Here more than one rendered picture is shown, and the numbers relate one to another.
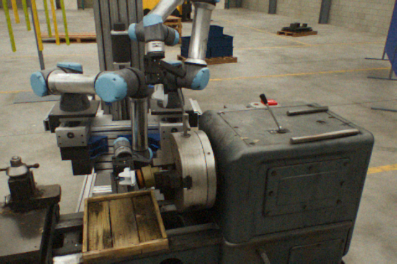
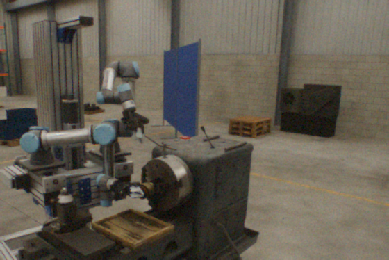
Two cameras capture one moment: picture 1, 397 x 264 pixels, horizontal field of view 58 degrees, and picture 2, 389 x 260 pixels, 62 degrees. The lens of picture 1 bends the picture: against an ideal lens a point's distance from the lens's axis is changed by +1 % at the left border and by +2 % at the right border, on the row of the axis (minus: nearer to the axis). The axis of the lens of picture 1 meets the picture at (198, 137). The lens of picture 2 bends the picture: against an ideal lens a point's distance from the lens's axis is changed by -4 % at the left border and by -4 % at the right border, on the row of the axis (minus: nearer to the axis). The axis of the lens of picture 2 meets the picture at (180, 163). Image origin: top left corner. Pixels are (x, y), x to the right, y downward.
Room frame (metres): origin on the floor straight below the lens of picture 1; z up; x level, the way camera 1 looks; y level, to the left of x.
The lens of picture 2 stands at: (-0.39, 1.03, 1.73)
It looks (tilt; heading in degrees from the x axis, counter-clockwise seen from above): 15 degrees down; 326
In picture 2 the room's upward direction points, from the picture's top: 1 degrees clockwise
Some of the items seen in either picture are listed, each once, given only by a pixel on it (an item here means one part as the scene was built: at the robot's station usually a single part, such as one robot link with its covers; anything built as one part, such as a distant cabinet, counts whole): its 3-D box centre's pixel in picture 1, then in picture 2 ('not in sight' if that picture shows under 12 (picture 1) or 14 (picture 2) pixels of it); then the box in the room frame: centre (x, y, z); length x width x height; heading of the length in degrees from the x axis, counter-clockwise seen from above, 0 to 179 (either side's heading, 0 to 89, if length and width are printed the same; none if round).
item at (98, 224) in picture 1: (123, 221); (132, 226); (1.17, 0.30, 0.89); 0.36 x 0.30 x 0.04; 16
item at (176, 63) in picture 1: (171, 74); (110, 128); (1.82, 0.14, 1.33); 0.13 x 0.12 x 0.14; 62
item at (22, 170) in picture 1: (17, 167); (64, 197); (1.15, 0.66, 1.13); 0.08 x 0.08 x 0.03
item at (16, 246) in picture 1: (23, 220); (74, 237); (1.09, 0.64, 0.95); 0.43 x 0.17 x 0.05; 16
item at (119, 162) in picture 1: (123, 165); (121, 188); (1.28, 0.30, 1.08); 0.12 x 0.09 x 0.08; 16
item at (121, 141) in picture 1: (122, 149); (105, 181); (1.43, 0.34, 1.08); 0.11 x 0.08 x 0.09; 16
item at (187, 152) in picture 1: (185, 171); (164, 183); (1.24, 0.05, 1.08); 0.32 x 0.09 x 0.32; 16
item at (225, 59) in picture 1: (206, 44); (21, 125); (8.47, -0.17, 0.39); 1.20 x 0.80 x 0.79; 115
